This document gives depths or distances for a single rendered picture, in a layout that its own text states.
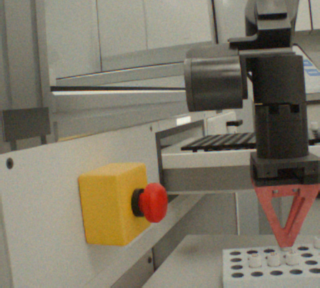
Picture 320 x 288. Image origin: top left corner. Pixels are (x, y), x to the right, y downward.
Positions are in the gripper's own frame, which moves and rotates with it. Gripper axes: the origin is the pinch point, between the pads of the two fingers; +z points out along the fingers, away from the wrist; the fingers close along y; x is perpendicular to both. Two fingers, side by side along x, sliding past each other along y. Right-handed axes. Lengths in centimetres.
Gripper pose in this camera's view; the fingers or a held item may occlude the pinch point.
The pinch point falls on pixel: (284, 236)
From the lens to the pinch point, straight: 45.5
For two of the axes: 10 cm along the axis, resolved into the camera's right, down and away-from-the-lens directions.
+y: -1.5, 0.5, -9.9
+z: 0.7, 10.0, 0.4
